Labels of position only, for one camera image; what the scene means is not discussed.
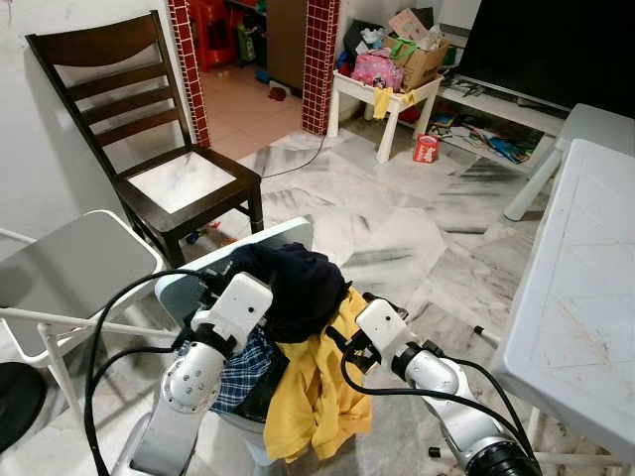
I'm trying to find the navy garment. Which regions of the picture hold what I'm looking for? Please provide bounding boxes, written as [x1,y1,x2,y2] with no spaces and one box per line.
[230,243,350,343]

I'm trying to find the grey folding table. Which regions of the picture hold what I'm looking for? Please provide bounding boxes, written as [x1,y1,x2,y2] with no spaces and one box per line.
[429,139,635,476]

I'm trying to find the small grey plastic table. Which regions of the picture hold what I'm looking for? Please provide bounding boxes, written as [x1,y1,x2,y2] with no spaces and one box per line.
[504,104,635,221]

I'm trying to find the white television bench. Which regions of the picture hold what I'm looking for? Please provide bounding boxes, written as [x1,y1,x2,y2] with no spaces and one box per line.
[422,74,581,170]

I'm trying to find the black television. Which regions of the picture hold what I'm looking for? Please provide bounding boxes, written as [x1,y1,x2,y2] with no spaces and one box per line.
[454,0,635,120]

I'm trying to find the red carton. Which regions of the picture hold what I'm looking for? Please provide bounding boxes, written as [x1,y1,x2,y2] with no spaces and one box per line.
[414,134,443,165]

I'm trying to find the small white table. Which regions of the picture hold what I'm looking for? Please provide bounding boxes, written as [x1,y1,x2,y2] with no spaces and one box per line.
[329,69,445,165]

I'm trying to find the cardboard box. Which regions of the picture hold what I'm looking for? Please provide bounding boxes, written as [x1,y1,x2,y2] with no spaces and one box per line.
[389,8,449,92]

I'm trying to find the small yellow cloth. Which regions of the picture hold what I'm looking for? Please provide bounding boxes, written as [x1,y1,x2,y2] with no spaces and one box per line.
[372,84,398,122]

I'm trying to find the pink bag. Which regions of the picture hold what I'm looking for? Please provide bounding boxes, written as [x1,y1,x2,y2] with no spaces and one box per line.
[349,50,406,92]

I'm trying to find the yellow garment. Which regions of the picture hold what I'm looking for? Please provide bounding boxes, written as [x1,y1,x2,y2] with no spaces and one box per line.
[263,288,376,465]

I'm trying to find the blue plaid garment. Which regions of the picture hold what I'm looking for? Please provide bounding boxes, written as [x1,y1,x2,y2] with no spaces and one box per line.
[184,327,277,416]

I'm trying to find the pale blue plastic chair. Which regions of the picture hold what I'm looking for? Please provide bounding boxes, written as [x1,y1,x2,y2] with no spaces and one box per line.
[154,218,317,467]

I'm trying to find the red plastic stools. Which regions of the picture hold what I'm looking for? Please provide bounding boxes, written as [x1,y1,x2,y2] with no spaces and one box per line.
[189,0,236,70]

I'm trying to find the grey folding chair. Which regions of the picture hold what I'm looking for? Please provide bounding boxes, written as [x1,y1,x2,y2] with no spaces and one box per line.
[0,208,185,427]

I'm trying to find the dark wooden chair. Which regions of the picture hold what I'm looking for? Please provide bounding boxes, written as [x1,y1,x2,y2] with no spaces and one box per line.
[25,10,267,269]

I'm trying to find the black round disc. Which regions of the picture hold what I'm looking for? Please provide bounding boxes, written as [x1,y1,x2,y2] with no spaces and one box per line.
[0,362,46,452]

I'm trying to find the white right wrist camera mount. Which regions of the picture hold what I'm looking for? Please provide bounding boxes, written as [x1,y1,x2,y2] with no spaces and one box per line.
[354,296,410,363]

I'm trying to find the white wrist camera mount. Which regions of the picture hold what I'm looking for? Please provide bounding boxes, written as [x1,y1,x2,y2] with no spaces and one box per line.
[354,296,410,363]
[193,273,274,343]

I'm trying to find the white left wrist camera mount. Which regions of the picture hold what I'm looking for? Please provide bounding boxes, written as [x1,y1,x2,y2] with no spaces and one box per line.
[193,273,274,343]

